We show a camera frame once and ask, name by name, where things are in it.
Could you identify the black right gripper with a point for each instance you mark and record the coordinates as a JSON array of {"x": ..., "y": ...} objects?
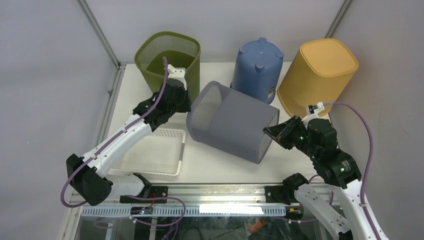
[{"x": 280, "y": 132}]

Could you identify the blue plastic bucket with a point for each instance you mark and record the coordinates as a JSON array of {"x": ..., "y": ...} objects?
[{"x": 257, "y": 70}]

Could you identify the yellow ribbed basket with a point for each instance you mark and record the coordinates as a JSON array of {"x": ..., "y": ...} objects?
[{"x": 319, "y": 72}]

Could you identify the dark grey basket liner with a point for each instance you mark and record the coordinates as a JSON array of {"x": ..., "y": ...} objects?
[{"x": 233, "y": 122}]

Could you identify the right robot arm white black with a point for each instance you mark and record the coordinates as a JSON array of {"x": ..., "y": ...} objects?
[{"x": 317, "y": 139}]

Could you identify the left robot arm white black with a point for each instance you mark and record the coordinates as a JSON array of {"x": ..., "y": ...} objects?
[{"x": 89, "y": 181}]

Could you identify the white perforated plastic tray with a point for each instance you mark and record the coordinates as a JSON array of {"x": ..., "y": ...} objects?
[{"x": 159, "y": 154}]

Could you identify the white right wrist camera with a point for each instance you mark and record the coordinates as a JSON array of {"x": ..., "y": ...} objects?
[{"x": 313, "y": 112}]

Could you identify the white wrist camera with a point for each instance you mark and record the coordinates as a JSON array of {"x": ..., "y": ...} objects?
[
  {"x": 178, "y": 74},
  {"x": 313, "y": 112}
]

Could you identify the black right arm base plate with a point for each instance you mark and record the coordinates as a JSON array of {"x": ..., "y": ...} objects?
[{"x": 279, "y": 194}]

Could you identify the aluminium frame rail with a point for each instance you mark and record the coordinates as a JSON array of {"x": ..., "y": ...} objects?
[{"x": 196, "y": 194}]

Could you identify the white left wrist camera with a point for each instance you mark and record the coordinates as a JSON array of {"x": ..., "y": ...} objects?
[{"x": 178, "y": 74}]

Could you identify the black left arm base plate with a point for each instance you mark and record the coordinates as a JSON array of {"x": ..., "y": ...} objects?
[{"x": 156, "y": 191}]

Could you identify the white slotted cable duct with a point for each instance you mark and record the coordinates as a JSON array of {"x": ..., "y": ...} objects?
[{"x": 203, "y": 210}]

